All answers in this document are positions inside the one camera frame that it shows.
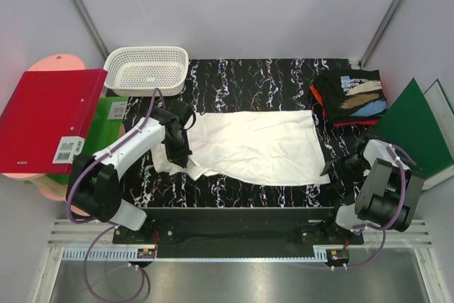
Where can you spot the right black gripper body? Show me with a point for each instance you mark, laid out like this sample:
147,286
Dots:
352,167

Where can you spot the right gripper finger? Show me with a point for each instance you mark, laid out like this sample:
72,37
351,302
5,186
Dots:
329,167
338,186

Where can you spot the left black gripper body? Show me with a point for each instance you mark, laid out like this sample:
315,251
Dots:
179,143

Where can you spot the white t shirt blue print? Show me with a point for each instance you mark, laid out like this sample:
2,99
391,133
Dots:
270,148

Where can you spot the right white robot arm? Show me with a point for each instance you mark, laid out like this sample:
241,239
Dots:
389,188

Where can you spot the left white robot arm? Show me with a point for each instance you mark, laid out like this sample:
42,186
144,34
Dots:
94,189

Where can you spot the red folded t shirt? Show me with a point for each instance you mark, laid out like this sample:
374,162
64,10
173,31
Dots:
360,123

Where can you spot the green plastic folder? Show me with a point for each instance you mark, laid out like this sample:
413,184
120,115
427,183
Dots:
106,124

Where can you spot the black printed folded t shirt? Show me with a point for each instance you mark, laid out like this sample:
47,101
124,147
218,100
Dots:
351,95

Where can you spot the orange folded t shirt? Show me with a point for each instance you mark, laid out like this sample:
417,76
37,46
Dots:
315,92

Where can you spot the white perforated plastic basket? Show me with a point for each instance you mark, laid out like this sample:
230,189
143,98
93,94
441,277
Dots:
136,71

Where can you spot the black marble pattern mat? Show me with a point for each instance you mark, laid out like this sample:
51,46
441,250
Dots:
248,85

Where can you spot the dark green ring binder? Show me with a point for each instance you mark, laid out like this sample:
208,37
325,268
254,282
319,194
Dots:
422,124

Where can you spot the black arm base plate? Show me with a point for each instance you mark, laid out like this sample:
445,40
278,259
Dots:
237,233

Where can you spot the white slotted cable duct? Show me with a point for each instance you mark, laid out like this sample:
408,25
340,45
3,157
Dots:
104,253

